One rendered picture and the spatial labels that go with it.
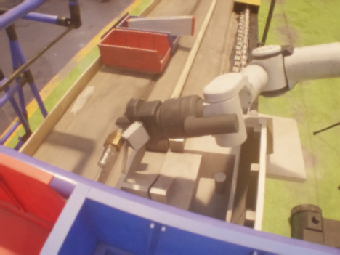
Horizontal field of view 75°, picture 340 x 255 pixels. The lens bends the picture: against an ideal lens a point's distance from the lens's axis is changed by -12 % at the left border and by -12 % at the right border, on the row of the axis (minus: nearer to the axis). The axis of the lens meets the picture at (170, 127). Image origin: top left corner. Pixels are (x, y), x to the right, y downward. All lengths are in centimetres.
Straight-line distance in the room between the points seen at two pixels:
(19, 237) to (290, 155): 88
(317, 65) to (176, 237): 57
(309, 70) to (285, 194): 131
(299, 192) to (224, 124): 154
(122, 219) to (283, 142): 87
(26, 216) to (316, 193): 187
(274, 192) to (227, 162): 117
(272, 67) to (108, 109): 73
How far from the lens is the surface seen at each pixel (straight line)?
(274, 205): 180
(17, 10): 64
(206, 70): 135
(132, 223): 20
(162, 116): 50
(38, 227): 33
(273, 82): 68
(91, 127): 107
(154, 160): 73
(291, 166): 96
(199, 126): 44
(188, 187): 65
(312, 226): 159
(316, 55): 68
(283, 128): 107
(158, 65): 126
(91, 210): 21
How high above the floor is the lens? 150
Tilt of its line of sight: 47 degrees down
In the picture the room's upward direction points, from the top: 1 degrees clockwise
